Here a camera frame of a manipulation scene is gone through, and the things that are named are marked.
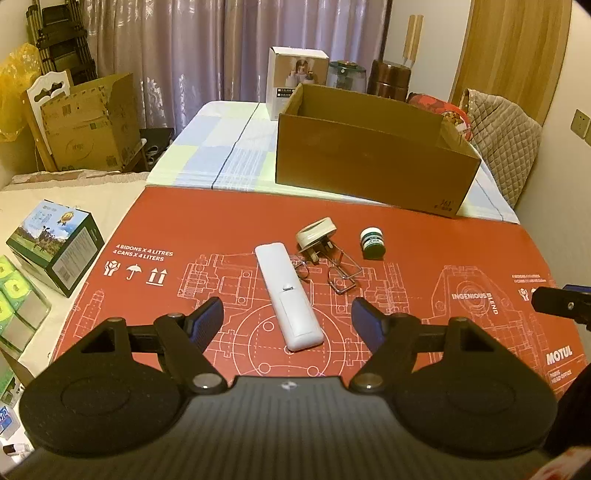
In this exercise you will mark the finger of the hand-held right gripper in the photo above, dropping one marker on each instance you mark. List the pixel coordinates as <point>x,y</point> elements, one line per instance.
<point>579,288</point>
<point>554,302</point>

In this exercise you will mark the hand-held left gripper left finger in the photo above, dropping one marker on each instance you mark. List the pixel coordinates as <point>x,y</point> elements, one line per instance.
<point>205,318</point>

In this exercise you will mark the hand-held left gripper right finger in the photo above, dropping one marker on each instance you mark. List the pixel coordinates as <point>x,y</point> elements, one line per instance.
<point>369,323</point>

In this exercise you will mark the white remote control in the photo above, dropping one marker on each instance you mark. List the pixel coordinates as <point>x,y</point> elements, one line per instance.
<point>286,300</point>

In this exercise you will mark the brown cardboard box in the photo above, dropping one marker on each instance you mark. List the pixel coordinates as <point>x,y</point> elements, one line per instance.
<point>360,166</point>

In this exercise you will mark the metal eyelash curler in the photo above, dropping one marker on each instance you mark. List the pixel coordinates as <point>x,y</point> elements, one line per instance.
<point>333,255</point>

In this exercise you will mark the small green jar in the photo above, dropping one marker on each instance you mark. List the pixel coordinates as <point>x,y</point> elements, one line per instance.
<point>371,244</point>

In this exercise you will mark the red printed cardboard sheet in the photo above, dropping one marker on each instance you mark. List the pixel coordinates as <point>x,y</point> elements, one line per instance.
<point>184,230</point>

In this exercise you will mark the cream plug adapter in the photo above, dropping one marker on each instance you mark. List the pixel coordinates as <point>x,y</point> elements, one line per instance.
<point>314,233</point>

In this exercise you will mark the person's dark clothing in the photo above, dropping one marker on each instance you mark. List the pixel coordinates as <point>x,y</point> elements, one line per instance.
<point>575,415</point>

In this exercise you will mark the green printed carton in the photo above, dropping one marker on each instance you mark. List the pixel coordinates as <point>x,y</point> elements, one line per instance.
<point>69,258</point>

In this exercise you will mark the beige quilted cloth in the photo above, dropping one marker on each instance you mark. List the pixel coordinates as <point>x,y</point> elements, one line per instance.
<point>503,143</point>

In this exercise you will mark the cream bed cover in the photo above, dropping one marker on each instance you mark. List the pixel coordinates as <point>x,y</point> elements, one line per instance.
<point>92,198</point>

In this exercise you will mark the red white printed cloth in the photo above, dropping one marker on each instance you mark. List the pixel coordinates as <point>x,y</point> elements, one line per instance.
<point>568,468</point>

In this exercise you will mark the checkered pastel tablecloth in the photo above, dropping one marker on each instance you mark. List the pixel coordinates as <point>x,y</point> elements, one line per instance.
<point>221,152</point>

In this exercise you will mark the black white object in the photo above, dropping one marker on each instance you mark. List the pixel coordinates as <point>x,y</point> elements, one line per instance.
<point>157,138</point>

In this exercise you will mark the clear pack of green packets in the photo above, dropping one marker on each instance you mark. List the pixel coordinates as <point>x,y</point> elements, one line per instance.
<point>18,300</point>

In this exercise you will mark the open printed cardboard carton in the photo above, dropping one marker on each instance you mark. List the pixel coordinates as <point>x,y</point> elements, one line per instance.
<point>83,134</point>

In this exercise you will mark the red snack bag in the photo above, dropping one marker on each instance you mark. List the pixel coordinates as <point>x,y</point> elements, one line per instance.
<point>434,108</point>

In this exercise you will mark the blue white small packet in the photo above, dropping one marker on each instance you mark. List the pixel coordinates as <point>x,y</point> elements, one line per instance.
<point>4,421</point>

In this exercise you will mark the glass jar with green lid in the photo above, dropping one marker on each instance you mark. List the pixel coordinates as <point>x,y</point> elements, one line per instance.
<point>346,74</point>

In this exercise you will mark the white product box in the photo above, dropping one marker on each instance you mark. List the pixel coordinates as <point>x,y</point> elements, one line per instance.
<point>295,83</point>

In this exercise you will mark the wooden door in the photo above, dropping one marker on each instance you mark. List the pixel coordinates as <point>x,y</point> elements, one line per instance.
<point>508,46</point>

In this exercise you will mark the purple curtain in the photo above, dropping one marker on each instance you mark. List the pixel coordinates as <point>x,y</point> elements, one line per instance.
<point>207,46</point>

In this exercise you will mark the white chair back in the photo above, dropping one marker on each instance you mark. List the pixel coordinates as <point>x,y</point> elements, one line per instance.
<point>46,85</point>

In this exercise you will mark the hanging wooden sticks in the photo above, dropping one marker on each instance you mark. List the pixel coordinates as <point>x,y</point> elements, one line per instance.
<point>414,37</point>

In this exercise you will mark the yellow plastic bag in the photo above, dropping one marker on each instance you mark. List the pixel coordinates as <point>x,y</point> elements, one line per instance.
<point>14,92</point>

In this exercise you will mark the black folded rack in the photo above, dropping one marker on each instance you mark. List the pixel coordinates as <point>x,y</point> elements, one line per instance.
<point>60,32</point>

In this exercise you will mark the beige wall socket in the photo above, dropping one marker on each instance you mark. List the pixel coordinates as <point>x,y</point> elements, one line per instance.
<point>582,124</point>

